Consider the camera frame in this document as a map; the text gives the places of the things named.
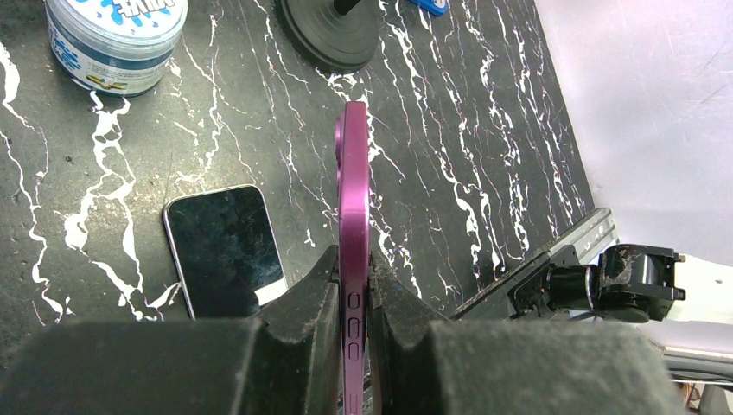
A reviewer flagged purple smartphone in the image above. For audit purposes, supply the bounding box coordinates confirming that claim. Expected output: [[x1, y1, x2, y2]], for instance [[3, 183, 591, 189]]
[[162, 184, 289, 320]]

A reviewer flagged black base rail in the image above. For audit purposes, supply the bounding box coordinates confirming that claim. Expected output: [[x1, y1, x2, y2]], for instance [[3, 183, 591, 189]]
[[449, 207, 619, 321]]

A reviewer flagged black smartphone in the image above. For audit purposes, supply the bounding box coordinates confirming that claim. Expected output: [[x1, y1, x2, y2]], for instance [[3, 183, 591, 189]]
[[335, 101, 370, 414]]

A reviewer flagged blue stapler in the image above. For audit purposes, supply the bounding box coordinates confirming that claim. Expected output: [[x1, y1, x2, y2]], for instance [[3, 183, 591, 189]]
[[411, 0, 449, 16]]

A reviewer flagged black phone stand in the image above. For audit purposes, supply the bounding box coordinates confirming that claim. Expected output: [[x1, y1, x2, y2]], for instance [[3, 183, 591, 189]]
[[274, 0, 380, 74]]

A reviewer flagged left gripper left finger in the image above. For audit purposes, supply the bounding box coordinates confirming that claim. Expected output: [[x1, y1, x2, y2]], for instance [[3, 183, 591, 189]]
[[1, 246, 341, 414]]

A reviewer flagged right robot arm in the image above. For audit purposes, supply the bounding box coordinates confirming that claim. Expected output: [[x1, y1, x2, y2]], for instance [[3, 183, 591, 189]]
[[506, 244, 732, 360]]

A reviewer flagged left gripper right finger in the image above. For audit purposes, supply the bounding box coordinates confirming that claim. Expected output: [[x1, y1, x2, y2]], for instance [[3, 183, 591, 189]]
[[368, 253, 684, 414]]

